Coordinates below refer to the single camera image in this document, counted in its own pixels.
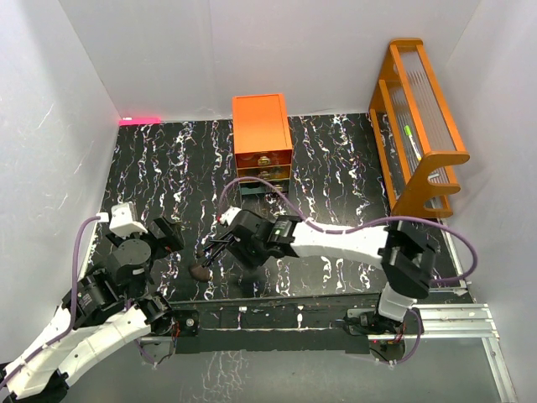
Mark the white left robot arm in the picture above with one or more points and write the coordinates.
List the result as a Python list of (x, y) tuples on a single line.
[(105, 309)]

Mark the large fluffy powder brush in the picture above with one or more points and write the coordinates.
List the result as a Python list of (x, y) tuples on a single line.
[(200, 269)]

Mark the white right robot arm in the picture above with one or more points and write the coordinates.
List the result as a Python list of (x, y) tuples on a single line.
[(404, 254)]

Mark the green marker pen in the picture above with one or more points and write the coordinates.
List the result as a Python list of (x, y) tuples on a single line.
[(415, 148)]

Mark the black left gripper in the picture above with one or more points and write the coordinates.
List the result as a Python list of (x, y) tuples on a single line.
[(172, 238)]

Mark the aluminium mounting rail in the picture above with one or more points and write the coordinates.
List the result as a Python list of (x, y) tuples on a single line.
[(306, 350)]

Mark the thin black makeup brush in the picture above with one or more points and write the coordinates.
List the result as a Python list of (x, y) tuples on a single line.
[(207, 250)]

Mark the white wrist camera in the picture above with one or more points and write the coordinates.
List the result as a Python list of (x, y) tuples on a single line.
[(228, 216), (123, 218)]

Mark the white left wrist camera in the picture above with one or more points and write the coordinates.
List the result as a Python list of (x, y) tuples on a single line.
[(123, 218)]

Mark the orange wooden shelf rack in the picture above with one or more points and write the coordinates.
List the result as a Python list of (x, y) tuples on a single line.
[(407, 92)]

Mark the orange drawer cabinet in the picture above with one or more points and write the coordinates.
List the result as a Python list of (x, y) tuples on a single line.
[(260, 123)]

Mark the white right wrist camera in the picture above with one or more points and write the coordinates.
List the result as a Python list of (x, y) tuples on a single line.
[(228, 216)]

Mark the pink tape strip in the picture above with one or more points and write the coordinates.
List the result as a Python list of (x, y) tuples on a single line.
[(138, 121)]

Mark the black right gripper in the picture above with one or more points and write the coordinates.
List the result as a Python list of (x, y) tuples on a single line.
[(238, 247)]

